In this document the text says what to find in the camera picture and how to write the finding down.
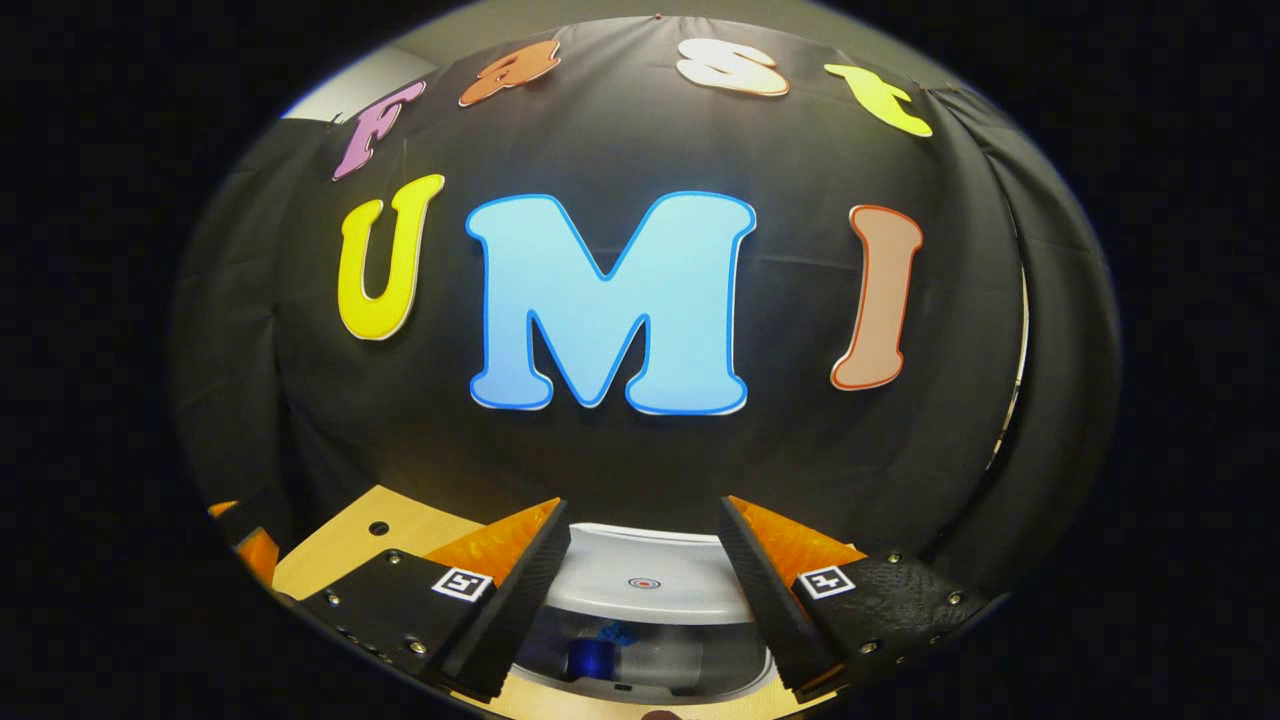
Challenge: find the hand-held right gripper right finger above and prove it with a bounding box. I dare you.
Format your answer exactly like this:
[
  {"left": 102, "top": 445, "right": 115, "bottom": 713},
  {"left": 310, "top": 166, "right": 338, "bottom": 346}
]
[{"left": 720, "top": 494, "right": 993, "bottom": 702}]

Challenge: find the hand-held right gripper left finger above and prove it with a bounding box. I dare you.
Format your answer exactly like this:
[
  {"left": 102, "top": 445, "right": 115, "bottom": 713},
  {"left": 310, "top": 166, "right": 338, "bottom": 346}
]
[{"left": 296, "top": 497, "right": 573, "bottom": 700}]

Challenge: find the blue pop can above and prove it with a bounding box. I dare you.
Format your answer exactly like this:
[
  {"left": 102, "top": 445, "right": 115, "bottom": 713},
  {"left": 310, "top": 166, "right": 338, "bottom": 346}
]
[{"left": 566, "top": 640, "right": 613, "bottom": 683}]

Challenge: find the white desktop garbage bin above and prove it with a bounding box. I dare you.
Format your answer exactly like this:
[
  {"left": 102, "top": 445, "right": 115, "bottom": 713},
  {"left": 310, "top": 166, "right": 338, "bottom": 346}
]
[{"left": 510, "top": 523, "right": 780, "bottom": 707}]

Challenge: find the wooden desktop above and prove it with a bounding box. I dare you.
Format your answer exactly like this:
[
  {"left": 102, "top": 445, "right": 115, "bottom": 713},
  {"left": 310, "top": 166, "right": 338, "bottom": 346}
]
[{"left": 272, "top": 485, "right": 831, "bottom": 720}]

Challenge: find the black backdrop cloth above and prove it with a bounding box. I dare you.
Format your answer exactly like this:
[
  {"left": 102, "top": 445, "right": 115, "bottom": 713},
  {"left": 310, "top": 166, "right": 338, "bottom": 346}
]
[{"left": 170, "top": 15, "right": 1121, "bottom": 601}]

